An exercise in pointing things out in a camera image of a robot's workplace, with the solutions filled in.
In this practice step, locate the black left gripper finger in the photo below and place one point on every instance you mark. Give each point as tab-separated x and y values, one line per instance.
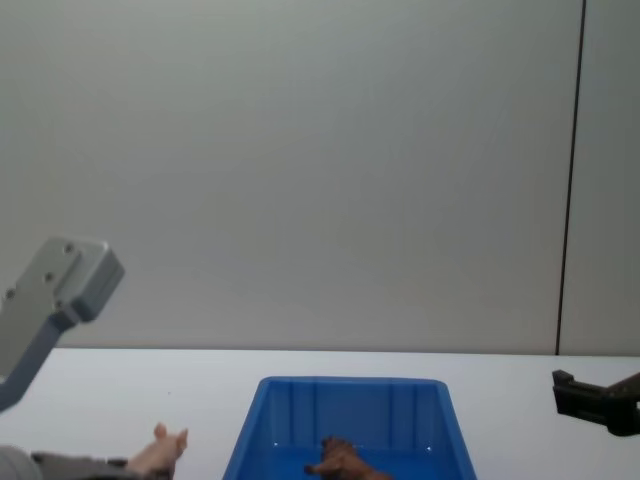
145	475

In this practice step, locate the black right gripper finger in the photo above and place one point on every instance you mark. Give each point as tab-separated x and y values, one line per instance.
582	400

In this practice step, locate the pink toy pig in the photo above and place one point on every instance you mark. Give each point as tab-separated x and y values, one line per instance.
162	447

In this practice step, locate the brown toy animal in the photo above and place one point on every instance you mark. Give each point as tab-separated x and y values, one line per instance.
345	460

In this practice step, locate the blue plastic bin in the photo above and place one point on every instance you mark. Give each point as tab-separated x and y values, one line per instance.
350	410

